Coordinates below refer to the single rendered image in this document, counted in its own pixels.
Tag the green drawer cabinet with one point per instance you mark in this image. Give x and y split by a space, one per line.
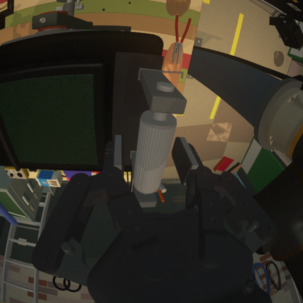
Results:
19 196

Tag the blue tube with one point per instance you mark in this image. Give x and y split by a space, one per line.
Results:
7 213

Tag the grey hex key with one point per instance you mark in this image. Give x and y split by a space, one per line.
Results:
174 72

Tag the orange pen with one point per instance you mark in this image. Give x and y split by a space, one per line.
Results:
161 196

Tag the blue box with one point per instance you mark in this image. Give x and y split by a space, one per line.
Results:
46 176

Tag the yellow socket box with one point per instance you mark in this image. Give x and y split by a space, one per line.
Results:
15 174

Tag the red flat block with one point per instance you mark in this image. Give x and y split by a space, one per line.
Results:
223 163

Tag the grey step ladder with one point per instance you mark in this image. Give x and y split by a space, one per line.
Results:
9 248

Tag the green and white box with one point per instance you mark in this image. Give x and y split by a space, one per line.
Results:
262 165

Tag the dark green colour frame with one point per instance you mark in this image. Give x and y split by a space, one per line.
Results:
47 118

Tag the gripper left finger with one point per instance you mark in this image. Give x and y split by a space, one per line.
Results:
73 213

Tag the grey hanging clamp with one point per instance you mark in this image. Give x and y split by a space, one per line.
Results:
69 6

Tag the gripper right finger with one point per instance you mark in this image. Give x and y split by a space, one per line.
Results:
183 161

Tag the black barn door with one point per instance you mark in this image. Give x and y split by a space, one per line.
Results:
127 99

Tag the black finned device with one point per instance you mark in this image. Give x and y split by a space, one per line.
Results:
288 30

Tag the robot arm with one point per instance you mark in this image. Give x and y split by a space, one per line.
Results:
236 80

